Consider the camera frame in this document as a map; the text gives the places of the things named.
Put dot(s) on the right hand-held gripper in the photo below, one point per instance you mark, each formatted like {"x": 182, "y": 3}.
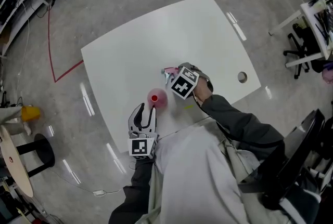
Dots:
{"x": 183, "y": 84}

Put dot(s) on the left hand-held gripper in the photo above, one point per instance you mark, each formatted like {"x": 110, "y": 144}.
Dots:
{"x": 141, "y": 147}

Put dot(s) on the pink spray bottle cap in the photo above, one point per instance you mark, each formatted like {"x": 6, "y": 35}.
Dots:
{"x": 170, "y": 71}

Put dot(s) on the pink round container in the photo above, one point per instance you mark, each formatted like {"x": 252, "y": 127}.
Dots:
{"x": 160, "y": 99}

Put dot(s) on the person's left forearm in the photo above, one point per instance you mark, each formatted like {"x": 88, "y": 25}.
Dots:
{"x": 138, "y": 184}

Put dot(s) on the person's right forearm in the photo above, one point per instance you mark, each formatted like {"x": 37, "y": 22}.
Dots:
{"x": 239, "y": 124}

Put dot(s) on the person's right hand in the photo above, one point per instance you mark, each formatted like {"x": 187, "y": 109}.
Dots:
{"x": 203, "y": 89}

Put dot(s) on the yellow sticker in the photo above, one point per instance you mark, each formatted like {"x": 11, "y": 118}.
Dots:
{"x": 189, "y": 107}

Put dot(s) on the person's torso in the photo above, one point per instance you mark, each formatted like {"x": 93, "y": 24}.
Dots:
{"x": 197, "y": 178}

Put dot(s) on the white power adapter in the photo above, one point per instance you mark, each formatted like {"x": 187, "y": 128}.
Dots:
{"x": 99, "y": 192}

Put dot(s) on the yellow bucket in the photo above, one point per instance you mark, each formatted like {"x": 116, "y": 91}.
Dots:
{"x": 30, "y": 113}

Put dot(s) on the black office chair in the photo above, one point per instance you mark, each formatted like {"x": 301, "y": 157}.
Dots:
{"x": 301, "y": 49}

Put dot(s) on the black seat chair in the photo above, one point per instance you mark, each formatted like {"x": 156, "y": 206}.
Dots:
{"x": 294, "y": 155}

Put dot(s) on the pink rounded object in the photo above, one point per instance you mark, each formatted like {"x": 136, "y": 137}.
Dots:
{"x": 328, "y": 73}

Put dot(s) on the white desk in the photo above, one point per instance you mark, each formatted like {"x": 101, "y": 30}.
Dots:
{"x": 317, "y": 23}

